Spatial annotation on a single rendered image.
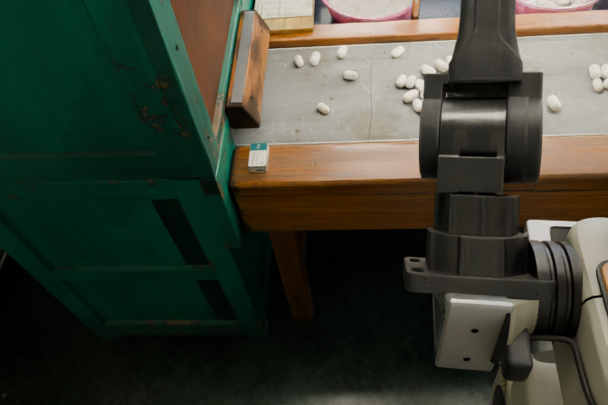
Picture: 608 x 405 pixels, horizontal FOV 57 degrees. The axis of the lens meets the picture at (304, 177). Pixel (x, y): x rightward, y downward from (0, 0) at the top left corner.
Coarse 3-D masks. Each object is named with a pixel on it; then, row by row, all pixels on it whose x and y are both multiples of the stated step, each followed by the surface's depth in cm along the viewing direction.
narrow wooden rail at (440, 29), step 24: (336, 24) 135; (360, 24) 134; (384, 24) 133; (408, 24) 133; (432, 24) 132; (456, 24) 131; (528, 24) 129; (552, 24) 128; (576, 24) 127; (600, 24) 127
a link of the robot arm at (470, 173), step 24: (456, 120) 49; (480, 120) 48; (504, 120) 47; (456, 144) 48; (480, 144) 48; (504, 144) 47; (456, 168) 48; (480, 168) 47; (456, 192) 48; (480, 192) 47
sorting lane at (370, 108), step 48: (288, 48) 135; (336, 48) 134; (384, 48) 132; (432, 48) 131; (528, 48) 128; (576, 48) 126; (288, 96) 126; (336, 96) 125; (384, 96) 123; (576, 96) 118; (240, 144) 119; (288, 144) 118
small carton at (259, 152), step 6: (252, 144) 113; (258, 144) 113; (264, 144) 112; (252, 150) 112; (258, 150) 112; (264, 150) 111; (252, 156) 111; (258, 156) 111; (264, 156) 110; (252, 162) 110; (258, 162) 110; (264, 162) 110; (252, 168) 110; (258, 168) 110; (264, 168) 110
